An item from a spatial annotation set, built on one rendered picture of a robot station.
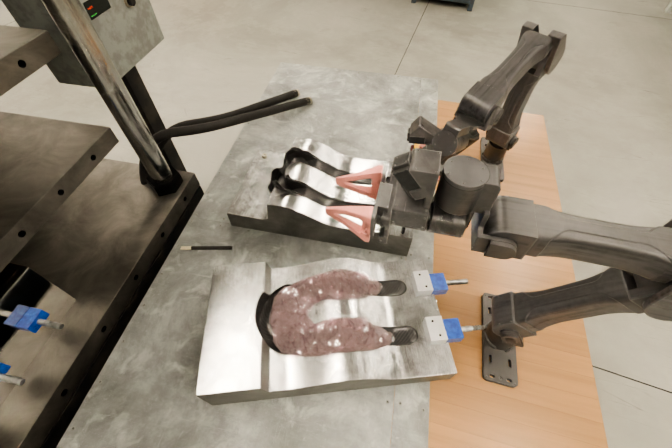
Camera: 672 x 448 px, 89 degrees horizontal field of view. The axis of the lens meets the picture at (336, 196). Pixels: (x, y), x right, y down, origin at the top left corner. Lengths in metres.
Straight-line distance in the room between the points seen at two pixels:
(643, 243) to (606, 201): 2.03
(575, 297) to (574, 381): 0.30
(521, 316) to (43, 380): 1.00
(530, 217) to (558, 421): 0.50
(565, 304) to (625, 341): 1.41
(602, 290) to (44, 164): 1.16
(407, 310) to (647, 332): 1.55
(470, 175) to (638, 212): 2.25
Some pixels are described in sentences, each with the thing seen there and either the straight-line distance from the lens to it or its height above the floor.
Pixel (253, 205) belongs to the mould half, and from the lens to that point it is 0.98.
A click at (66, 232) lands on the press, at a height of 0.79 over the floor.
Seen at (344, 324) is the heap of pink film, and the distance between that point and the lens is 0.74.
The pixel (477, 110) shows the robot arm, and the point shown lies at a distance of 0.82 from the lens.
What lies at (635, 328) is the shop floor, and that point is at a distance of 2.19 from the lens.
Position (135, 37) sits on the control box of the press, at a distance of 1.25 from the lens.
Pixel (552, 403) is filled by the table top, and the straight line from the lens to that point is 0.94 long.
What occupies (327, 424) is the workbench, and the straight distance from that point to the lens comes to 0.82.
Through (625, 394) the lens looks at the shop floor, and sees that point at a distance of 2.03.
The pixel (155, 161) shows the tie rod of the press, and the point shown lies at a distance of 1.12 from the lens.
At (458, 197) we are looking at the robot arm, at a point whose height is 1.28.
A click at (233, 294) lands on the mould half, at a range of 0.80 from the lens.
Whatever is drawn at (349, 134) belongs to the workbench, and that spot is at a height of 0.80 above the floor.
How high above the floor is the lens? 1.61
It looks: 51 degrees down
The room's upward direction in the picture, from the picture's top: straight up
